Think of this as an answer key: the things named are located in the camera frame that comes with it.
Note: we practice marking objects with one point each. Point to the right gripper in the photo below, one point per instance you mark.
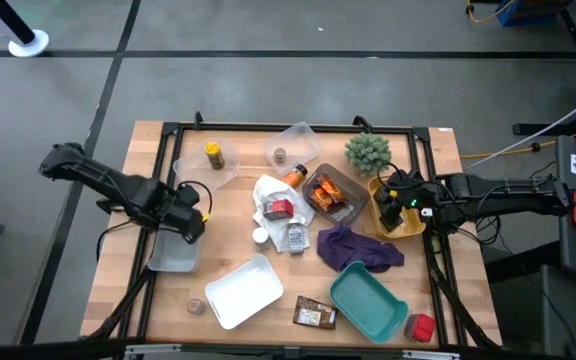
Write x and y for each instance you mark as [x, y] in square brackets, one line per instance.
[410, 192]

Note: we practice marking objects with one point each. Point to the clear plastic container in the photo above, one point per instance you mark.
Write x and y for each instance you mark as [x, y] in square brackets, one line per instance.
[300, 145]
[193, 172]

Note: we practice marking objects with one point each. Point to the red spice box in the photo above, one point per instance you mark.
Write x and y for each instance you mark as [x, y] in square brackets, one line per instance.
[423, 327]
[280, 207]

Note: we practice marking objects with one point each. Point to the black post white base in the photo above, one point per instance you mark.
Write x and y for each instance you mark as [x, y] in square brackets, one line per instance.
[29, 44]

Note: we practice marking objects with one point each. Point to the purple cloth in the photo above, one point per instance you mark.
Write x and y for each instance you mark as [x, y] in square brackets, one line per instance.
[353, 247]

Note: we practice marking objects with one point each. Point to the silver metal rail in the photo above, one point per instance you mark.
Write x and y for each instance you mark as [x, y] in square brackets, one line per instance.
[218, 352]

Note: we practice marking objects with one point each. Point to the small glass spice jar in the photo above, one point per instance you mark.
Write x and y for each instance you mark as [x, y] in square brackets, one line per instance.
[196, 306]
[280, 155]

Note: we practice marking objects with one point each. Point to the brown orange spice packet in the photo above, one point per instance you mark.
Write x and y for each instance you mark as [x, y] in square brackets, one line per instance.
[334, 188]
[319, 197]

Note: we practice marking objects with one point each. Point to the white cloth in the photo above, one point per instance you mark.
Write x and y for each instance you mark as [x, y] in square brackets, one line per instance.
[278, 192]

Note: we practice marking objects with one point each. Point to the grey plastic bin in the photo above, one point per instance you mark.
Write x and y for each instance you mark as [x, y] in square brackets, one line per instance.
[173, 257]

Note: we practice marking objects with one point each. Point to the black metal table frame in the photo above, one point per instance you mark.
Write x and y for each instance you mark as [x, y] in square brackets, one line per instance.
[318, 128]

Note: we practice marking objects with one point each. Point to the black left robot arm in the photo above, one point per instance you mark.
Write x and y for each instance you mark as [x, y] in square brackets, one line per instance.
[118, 187]

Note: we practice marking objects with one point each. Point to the teal plastic tray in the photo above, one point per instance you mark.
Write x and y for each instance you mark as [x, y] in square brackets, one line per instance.
[367, 301]

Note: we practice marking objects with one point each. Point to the orange spice bottle black cap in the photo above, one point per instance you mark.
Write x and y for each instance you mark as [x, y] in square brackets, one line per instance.
[294, 177]

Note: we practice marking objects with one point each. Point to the white plastic tray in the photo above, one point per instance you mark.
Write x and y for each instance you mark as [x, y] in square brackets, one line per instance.
[243, 292]

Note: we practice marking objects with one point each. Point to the white lid spice jar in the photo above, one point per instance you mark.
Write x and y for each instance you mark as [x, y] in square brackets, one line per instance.
[260, 235]

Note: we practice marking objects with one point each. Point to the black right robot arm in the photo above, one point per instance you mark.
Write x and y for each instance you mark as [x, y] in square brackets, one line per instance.
[493, 192]

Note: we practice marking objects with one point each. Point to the yellow lid spice jar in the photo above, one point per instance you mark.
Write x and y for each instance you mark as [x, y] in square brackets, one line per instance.
[214, 156]

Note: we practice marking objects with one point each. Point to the brown packet white label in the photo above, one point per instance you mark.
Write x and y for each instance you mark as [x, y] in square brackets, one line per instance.
[313, 312]

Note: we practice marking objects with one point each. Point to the black metal stand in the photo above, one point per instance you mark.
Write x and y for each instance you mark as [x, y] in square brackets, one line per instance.
[533, 129]

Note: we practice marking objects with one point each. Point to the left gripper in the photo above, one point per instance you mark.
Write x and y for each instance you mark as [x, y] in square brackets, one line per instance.
[183, 210]

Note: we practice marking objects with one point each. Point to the dark grey cabinet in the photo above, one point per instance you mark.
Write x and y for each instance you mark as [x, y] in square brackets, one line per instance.
[573, 315]

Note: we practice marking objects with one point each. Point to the clear labelled spice bottle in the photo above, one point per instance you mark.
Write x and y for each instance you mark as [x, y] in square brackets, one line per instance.
[296, 239]

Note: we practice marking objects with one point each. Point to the grey brown translucent tray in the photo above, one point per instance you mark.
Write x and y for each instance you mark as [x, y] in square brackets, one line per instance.
[348, 210]

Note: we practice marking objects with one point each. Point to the white label plate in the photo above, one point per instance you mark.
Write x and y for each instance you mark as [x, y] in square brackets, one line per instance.
[426, 212]

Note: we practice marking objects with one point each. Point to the yellow plastic tray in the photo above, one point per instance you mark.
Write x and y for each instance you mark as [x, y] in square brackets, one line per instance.
[413, 227]

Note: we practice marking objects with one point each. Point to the blue box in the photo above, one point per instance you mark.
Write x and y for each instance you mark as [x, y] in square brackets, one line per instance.
[528, 12]

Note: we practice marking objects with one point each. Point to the green spiky ball plant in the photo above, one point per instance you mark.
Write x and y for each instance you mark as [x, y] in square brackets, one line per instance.
[368, 154]

